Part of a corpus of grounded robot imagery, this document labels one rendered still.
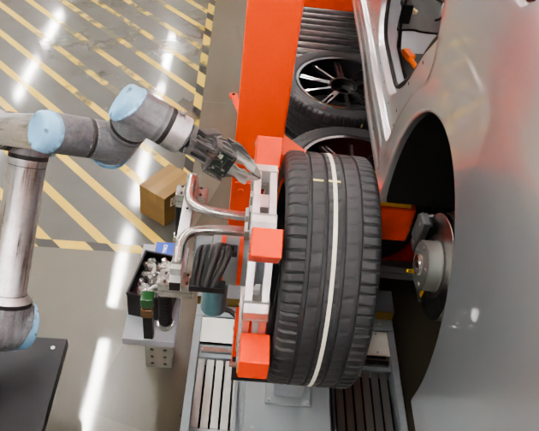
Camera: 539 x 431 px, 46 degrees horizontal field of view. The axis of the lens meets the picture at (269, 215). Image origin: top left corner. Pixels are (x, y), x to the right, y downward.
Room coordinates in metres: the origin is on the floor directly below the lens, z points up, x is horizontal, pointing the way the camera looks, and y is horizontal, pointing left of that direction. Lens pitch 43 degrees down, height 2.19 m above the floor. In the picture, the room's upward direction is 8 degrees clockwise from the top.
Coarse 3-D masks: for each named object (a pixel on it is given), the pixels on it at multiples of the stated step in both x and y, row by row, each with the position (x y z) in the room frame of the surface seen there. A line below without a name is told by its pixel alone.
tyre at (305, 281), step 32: (288, 160) 1.34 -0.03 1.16; (320, 160) 1.35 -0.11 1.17; (352, 160) 1.40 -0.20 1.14; (288, 192) 1.20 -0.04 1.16; (320, 192) 1.20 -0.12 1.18; (352, 192) 1.22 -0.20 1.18; (288, 224) 1.11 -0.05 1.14; (320, 224) 1.12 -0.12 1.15; (352, 224) 1.13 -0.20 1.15; (288, 256) 1.04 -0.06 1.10; (320, 256) 1.05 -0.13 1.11; (352, 256) 1.06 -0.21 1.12; (288, 288) 0.99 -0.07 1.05; (320, 288) 1.00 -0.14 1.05; (352, 288) 1.01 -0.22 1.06; (288, 320) 0.95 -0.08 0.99; (320, 320) 0.96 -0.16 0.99; (352, 320) 0.97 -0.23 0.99; (288, 352) 0.92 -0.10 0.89; (352, 352) 0.94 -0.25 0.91; (288, 384) 0.96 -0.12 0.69; (320, 384) 0.96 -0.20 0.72; (352, 384) 0.96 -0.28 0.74
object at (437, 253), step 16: (448, 224) 1.35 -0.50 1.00; (432, 240) 1.38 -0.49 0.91; (448, 240) 1.31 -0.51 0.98; (432, 256) 1.30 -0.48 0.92; (448, 256) 1.27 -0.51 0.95; (432, 272) 1.26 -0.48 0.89; (448, 272) 1.23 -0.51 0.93; (432, 288) 1.26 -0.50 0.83; (432, 304) 1.24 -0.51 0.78; (432, 320) 1.21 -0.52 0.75
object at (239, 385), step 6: (240, 384) 1.28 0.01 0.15; (240, 390) 1.26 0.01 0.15; (330, 390) 1.31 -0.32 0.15; (234, 396) 1.25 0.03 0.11; (240, 396) 1.23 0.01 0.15; (330, 396) 1.29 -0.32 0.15; (234, 402) 1.20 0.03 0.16; (240, 402) 1.21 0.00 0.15; (330, 402) 1.26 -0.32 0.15; (234, 408) 1.17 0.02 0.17; (240, 408) 1.18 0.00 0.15; (330, 408) 1.24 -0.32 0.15; (234, 414) 1.15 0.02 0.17; (240, 414) 1.16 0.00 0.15; (330, 414) 1.21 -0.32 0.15; (234, 420) 1.12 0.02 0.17; (240, 420) 1.14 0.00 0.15; (234, 426) 1.10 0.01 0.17; (240, 426) 1.12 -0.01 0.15
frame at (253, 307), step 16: (272, 176) 1.31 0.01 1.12; (256, 192) 1.23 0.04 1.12; (272, 192) 1.24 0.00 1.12; (256, 208) 1.17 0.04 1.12; (272, 208) 1.18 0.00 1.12; (256, 224) 1.12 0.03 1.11; (272, 224) 1.13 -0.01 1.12; (240, 288) 1.33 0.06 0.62; (256, 288) 1.34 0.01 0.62; (240, 304) 1.27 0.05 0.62; (256, 304) 0.99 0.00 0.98; (240, 320) 1.21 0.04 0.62; (256, 320) 0.97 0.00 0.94
